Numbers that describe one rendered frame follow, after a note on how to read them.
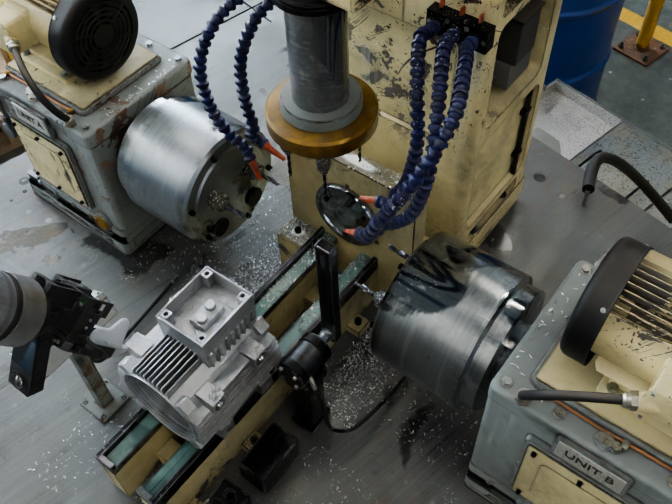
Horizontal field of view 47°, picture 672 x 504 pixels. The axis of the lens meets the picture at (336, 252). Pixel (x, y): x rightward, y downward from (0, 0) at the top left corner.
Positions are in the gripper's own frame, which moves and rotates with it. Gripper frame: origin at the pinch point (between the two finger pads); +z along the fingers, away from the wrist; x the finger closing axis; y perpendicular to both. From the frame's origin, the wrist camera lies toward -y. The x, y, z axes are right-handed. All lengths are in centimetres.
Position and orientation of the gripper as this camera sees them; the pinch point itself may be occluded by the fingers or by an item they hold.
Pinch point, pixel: (108, 342)
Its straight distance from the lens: 122.3
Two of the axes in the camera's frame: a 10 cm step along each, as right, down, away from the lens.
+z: 3.4, 2.1, 9.2
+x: -7.9, -4.6, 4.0
